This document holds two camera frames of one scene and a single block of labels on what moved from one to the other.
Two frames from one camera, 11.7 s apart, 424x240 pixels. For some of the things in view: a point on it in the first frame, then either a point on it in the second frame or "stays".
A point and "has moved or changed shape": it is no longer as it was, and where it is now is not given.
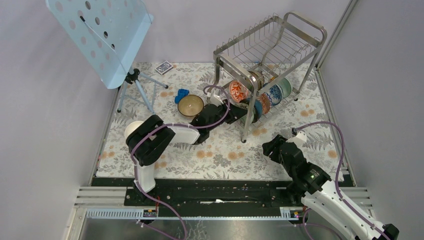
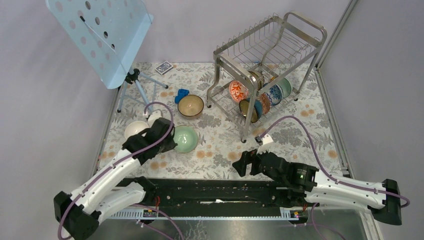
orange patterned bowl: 238,92 stays
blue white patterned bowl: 275,94 stays
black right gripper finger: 272,148 -> 248,157
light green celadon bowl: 242,120 has moved or changed shape
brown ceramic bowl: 190,105 stays
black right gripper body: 291,171 -> 275,178
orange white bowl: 132,127 stays
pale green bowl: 286,86 stays
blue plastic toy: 181,93 stays
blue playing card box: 164,68 stays
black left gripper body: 221,112 -> 167,144
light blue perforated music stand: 108,35 stays
